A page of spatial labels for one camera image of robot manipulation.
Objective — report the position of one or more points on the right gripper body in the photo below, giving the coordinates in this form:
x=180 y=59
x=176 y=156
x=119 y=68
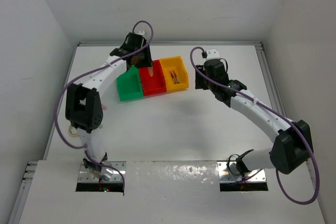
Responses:
x=202 y=82

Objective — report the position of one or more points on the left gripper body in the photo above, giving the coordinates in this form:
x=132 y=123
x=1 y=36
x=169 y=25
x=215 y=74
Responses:
x=142 y=59

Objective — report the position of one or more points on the left base plate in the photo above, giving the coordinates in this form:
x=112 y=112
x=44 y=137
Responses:
x=106 y=175

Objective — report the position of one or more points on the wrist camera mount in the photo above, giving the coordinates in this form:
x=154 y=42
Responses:
x=141 y=33
x=210 y=54

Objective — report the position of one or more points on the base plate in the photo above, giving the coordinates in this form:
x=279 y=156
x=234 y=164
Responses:
x=228 y=174
x=106 y=175

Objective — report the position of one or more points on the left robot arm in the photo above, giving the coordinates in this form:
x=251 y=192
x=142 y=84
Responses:
x=83 y=102

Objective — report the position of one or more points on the orange pen cap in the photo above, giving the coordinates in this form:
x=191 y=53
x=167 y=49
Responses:
x=150 y=71

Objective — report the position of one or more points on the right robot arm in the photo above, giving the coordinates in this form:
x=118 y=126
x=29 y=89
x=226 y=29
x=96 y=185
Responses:
x=290 y=139

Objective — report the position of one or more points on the red plastic bin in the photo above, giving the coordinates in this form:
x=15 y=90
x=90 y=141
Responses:
x=153 y=84

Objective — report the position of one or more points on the green plastic bin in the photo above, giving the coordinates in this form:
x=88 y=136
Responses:
x=129 y=85

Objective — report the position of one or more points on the red gel pen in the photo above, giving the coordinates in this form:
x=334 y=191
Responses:
x=176 y=78

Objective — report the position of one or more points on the beige masking tape roll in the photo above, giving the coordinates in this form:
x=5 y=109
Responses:
x=72 y=131

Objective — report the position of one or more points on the yellow plastic bin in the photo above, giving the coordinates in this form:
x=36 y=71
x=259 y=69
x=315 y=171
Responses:
x=176 y=64

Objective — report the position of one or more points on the pink gel pen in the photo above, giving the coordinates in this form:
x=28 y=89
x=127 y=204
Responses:
x=172 y=76

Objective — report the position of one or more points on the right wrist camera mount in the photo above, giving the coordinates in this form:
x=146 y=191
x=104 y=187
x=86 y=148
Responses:
x=210 y=54

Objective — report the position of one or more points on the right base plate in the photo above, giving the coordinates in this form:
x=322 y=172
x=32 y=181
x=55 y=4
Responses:
x=228 y=174

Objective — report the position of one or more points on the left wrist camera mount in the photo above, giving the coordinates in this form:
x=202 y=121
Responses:
x=141 y=33

